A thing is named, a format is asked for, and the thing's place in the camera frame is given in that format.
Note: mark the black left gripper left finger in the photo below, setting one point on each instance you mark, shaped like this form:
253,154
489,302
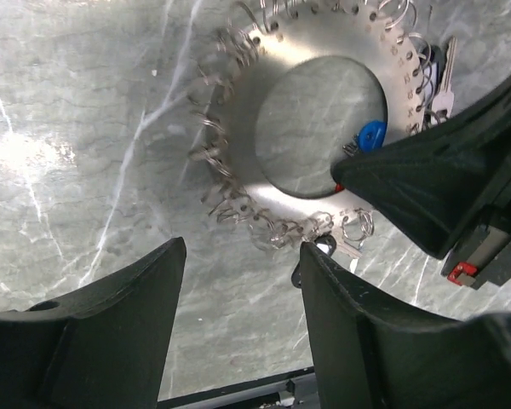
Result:
101,346

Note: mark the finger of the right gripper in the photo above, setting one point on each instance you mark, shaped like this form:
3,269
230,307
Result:
431,185

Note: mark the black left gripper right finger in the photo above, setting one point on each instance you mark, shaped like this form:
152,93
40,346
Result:
372,350

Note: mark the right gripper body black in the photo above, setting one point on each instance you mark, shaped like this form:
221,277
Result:
483,253

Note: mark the round metal key ring disc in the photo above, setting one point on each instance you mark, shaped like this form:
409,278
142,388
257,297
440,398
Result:
285,85

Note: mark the blue tag key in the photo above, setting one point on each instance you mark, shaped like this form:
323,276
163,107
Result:
369,138

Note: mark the black tag key lower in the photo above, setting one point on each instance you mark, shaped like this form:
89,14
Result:
323,251

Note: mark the black tag key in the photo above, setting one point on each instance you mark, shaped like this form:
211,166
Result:
323,251
438,98

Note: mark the black tag key upper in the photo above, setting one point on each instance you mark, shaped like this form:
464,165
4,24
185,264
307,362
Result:
438,98

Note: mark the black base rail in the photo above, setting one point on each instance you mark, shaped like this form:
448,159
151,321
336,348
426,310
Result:
296,389

